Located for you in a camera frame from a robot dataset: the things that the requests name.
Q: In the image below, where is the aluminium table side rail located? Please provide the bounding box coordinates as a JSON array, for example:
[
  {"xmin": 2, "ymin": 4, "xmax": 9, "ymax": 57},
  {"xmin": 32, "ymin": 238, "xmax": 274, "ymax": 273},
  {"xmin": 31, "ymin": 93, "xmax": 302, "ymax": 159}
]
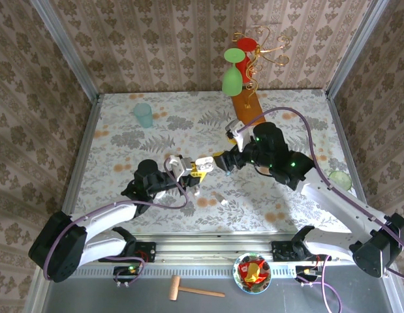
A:
[
  {"xmin": 59, "ymin": 94, "xmax": 103, "ymax": 216},
  {"xmin": 324, "ymin": 91, "xmax": 369, "ymax": 209}
]

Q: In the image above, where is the teal translucent plastic cup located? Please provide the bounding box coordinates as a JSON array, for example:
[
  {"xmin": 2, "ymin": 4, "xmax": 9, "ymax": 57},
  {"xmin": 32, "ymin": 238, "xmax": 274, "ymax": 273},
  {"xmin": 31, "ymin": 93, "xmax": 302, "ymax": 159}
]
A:
[{"xmin": 132, "ymin": 102, "xmax": 154, "ymax": 128}]

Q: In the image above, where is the gold wire glass rack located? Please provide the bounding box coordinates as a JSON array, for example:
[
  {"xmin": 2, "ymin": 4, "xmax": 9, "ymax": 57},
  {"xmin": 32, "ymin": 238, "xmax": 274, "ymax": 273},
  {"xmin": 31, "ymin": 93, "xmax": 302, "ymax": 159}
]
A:
[{"xmin": 232, "ymin": 25, "xmax": 290, "ymax": 110}]

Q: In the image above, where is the orange wooden rack base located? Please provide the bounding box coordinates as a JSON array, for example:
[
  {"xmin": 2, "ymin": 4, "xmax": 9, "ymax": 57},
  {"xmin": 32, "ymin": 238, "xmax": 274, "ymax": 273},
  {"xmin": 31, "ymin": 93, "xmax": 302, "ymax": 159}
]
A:
[{"xmin": 230, "ymin": 88, "xmax": 266, "ymax": 128}]

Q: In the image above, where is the aluminium frame post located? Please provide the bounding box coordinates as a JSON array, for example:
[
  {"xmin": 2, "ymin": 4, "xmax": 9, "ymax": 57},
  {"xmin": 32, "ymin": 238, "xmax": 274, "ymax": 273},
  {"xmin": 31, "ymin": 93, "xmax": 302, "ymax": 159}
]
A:
[
  {"xmin": 326, "ymin": 0, "xmax": 387, "ymax": 97},
  {"xmin": 29, "ymin": 0, "xmax": 101, "ymax": 102}
]

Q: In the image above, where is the patterned bowl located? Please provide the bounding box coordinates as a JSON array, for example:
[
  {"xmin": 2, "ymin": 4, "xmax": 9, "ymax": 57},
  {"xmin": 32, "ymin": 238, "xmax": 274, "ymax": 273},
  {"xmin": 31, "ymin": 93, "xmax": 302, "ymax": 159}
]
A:
[{"xmin": 232, "ymin": 251, "xmax": 272, "ymax": 294}]

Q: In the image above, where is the grey slotted cable duct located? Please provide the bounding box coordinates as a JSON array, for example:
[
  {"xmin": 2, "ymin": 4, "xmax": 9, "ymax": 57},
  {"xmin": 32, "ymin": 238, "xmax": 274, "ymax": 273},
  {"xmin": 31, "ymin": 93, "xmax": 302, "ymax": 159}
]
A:
[{"xmin": 70, "ymin": 263, "xmax": 300, "ymax": 278}]

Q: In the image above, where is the green wine glass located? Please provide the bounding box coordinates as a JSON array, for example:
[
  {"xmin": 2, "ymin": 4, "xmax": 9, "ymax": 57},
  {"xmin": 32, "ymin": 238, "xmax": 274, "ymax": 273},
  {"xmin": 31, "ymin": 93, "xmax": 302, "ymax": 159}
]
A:
[{"xmin": 221, "ymin": 48, "xmax": 247, "ymax": 97}]

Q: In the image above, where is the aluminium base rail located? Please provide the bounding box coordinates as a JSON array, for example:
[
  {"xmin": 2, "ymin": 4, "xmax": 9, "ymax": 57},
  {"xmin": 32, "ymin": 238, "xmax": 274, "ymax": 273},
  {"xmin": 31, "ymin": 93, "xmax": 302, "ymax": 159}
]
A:
[{"xmin": 136, "ymin": 233, "xmax": 356, "ymax": 265}]

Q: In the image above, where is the small wooden mallet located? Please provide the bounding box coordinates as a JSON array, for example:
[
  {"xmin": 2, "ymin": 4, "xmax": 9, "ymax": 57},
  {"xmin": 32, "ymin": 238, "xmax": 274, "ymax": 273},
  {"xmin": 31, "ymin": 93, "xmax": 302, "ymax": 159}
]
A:
[{"xmin": 168, "ymin": 275, "xmax": 226, "ymax": 301}]

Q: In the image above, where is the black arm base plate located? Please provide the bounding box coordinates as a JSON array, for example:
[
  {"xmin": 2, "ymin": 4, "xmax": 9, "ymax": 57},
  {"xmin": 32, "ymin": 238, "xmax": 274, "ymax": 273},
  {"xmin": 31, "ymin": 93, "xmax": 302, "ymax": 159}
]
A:
[
  {"xmin": 134, "ymin": 241, "xmax": 157, "ymax": 263},
  {"xmin": 272, "ymin": 241, "xmax": 296, "ymax": 261}
]

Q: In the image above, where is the grey metal panel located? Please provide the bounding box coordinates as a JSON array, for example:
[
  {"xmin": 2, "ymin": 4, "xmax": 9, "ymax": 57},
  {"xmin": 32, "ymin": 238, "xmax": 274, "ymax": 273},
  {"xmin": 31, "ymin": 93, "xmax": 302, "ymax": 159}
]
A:
[{"xmin": 41, "ymin": 276, "xmax": 397, "ymax": 313}]

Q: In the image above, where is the red wine glass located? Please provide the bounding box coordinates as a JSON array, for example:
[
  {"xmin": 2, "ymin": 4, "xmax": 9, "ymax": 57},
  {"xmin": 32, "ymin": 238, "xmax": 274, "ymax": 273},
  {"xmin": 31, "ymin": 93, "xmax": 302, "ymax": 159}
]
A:
[{"xmin": 236, "ymin": 37, "xmax": 258, "ymax": 86}]

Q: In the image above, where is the yellow wrapped candy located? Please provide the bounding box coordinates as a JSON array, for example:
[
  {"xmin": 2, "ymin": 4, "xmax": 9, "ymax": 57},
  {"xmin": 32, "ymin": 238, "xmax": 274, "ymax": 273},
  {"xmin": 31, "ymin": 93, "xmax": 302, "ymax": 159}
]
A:
[{"xmin": 243, "ymin": 262, "xmax": 260, "ymax": 283}]

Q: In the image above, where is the green translucent round cup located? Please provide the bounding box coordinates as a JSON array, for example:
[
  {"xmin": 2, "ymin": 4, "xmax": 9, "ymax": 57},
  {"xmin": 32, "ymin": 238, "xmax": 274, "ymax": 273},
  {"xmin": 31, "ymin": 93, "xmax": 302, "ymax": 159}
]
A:
[{"xmin": 328, "ymin": 170, "xmax": 353, "ymax": 191}]

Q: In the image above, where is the white earbud charging case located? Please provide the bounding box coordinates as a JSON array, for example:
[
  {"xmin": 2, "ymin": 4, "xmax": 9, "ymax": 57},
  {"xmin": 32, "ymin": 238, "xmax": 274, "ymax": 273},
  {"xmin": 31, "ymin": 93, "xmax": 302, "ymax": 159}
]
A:
[{"xmin": 194, "ymin": 156, "xmax": 216, "ymax": 173}]

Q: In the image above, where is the small black controller board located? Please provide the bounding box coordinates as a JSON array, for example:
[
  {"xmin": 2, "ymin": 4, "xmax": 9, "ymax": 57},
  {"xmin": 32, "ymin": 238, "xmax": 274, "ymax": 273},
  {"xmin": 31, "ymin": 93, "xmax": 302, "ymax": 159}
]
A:
[{"xmin": 113, "ymin": 264, "xmax": 144, "ymax": 288}]

